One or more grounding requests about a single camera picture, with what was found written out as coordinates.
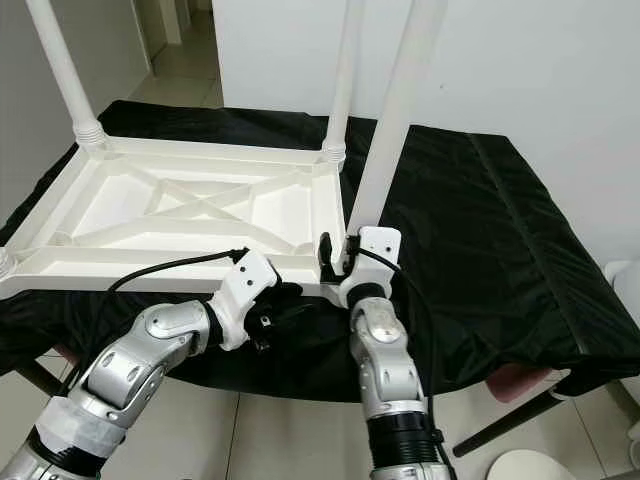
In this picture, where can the white plastic table top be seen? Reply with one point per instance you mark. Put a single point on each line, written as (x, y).
(130, 215)

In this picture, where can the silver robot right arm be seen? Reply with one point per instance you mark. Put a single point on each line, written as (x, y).
(385, 370)

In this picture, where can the white round stand base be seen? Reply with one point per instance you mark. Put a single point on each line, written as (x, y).
(530, 465)

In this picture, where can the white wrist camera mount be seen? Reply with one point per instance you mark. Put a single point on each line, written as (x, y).
(375, 255)
(245, 285)

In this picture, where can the black cloth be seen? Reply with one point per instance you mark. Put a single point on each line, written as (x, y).
(510, 240)

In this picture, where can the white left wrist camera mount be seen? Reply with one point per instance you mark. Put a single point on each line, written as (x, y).
(245, 285)

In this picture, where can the pink folding table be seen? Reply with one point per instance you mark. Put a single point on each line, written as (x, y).
(520, 380)

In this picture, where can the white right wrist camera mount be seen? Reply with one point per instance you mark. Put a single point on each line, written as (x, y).
(375, 255)

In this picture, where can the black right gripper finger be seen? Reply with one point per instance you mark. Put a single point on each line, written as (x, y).
(327, 256)

